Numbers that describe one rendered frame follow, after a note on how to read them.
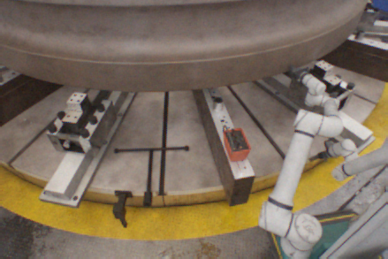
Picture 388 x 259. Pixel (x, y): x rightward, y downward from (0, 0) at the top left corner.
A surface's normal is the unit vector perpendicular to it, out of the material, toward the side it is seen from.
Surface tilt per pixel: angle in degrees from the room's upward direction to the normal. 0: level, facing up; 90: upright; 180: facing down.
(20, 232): 0
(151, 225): 0
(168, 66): 90
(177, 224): 0
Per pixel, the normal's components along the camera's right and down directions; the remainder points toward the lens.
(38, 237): 0.00, -0.71
